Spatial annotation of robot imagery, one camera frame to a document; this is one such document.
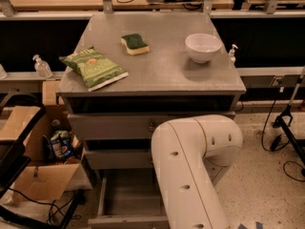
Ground open cardboard box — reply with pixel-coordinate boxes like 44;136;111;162
0;80;93;203

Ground black cart frame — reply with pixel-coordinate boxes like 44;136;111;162
0;92;84;229

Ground green chip bag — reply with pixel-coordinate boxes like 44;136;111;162
61;48;129;92

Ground snack packages in box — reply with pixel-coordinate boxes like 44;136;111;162
43;131;76;161

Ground grey top drawer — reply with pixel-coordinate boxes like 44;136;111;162
68;114;236;140

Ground green yellow sponge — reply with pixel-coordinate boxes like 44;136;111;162
121;33;150;55

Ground black floor cable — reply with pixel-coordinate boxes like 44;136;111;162
260;76;305;183

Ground grey bottom drawer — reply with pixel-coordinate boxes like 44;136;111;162
89;168;170;229

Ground small pump bottle right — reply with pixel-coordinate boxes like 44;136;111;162
229;44;238;63

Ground black tripod stand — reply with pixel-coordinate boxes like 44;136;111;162
272;67;305;177

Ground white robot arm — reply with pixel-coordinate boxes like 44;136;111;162
152;114;243;229

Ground grey middle drawer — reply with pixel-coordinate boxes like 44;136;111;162
85;149;153;170

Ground white bowl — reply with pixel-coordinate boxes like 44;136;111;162
185;33;222;63

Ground grey drawer cabinet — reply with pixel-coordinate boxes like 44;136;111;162
56;12;247;183

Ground grey drawer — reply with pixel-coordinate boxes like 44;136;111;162
85;149;153;170
68;114;236;140
89;168;170;229

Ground clear sanitizer bottle left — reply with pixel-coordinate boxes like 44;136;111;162
32;54;52;78

